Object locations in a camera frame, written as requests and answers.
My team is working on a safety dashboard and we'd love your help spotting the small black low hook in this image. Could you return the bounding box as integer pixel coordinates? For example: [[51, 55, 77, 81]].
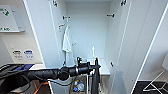
[[110, 61, 115, 68]]

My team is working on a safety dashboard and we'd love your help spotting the orange white warning label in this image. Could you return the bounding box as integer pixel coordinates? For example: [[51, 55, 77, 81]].
[[58, 23, 67, 32]]

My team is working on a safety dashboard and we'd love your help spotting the basket with toys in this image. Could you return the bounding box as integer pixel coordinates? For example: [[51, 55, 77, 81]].
[[72, 78, 89, 94]]

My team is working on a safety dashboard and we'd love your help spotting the white wardrobe door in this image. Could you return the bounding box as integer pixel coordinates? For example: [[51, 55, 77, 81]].
[[109, 0, 168, 94], [22, 0, 66, 94]]

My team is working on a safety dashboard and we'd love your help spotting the white flat board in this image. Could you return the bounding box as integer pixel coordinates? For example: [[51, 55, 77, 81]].
[[29, 63, 45, 70]]

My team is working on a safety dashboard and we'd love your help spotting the white wardrobe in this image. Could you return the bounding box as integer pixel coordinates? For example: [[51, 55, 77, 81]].
[[49, 0, 134, 94]]

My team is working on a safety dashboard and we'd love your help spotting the small white wall switch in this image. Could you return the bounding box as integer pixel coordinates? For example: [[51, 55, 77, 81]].
[[8, 43, 15, 51]]

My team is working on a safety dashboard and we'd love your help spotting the orange object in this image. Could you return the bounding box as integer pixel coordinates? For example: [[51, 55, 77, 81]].
[[32, 81, 45, 94]]

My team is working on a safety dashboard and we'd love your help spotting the white metal frame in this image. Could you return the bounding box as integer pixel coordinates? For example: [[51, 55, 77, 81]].
[[143, 52, 168, 94]]

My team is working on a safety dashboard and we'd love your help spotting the white wall box green sign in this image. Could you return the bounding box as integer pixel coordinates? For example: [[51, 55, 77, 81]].
[[0, 4, 26, 33]]

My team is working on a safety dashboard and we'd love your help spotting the white t-shirt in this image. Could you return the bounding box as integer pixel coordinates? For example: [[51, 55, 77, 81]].
[[61, 24, 77, 67]]

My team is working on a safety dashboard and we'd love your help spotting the blue bag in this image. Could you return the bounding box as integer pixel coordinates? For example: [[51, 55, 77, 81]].
[[0, 63, 36, 73]]

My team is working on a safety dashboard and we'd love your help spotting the white hanger with black shirt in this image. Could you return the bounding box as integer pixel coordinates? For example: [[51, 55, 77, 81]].
[[91, 45, 98, 68]]

